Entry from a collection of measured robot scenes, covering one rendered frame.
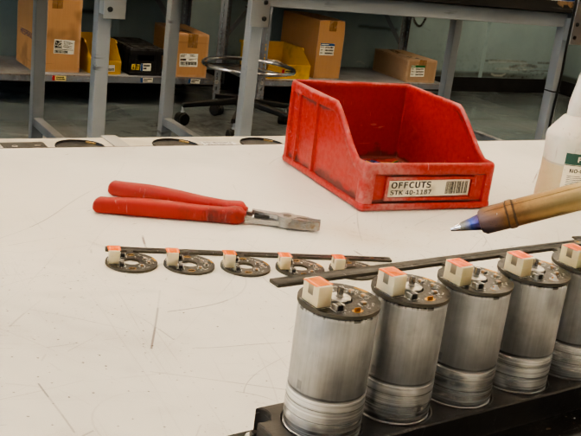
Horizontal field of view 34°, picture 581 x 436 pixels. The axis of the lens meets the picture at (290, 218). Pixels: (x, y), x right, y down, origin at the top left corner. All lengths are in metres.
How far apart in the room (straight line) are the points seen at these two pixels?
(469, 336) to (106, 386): 0.13
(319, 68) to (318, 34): 0.18
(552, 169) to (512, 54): 5.68
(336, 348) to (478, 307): 0.06
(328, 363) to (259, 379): 0.09
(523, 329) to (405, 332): 0.06
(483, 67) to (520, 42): 0.32
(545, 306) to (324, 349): 0.09
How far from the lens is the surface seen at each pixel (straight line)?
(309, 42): 4.99
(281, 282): 0.29
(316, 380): 0.28
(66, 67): 4.39
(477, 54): 6.15
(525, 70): 6.45
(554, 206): 0.28
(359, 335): 0.27
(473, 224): 0.28
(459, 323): 0.31
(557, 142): 0.66
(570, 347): 0.36
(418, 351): 0.29
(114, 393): 0.35
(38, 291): 0.43
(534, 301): 0.33
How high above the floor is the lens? 0.92
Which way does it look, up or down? 18 degrees down
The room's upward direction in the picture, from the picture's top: 7 degrees clockwise
